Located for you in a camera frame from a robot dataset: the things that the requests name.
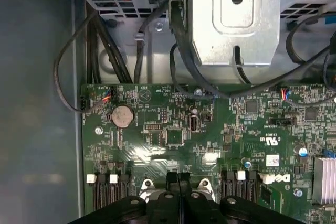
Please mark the coin cell battery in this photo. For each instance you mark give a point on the coin cell battery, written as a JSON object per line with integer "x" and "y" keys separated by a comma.
{"x": 122, "y": 116}

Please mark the silver chipset heatsink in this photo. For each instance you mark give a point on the silver chipset heatsink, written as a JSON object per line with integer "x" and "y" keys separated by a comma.
{"x": 325, "y": 179}

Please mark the black PC case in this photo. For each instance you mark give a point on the black PC case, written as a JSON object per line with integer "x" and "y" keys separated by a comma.
{"x": 31, "y": 77}

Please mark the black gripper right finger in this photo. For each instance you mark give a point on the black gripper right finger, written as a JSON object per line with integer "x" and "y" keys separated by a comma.
{"x": 202, "y": 208}

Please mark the green motherboard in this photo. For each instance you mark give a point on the green motherboard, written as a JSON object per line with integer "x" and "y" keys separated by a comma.
{"x": 236, "y": 142}

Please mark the silver screw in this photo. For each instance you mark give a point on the silver screw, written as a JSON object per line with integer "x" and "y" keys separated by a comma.
{"x": 158, "y": 26}
{"x": 298, "y": 192}
{"x": 98, "y": 130}
{"x": 197, "y": 92}

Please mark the internal USB port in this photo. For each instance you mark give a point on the internal USB port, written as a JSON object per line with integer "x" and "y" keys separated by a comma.
{"x": 193, "y": 123}

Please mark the RAM slot black clips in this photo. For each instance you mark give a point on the RAM slot black clips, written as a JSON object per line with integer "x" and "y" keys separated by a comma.
{"x": 227, "y": 179}
{"x": 125, "y": 179}
{"x": 102, "y": 179}
{"x": 252, "y": 179}

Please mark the silver drive cage bracket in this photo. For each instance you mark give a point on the silver drive cage bracket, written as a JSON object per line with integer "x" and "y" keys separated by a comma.
{"x": 236, "y": 24}

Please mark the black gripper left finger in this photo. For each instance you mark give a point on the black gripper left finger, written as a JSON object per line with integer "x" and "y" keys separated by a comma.
{"x": 157, "y": 208}

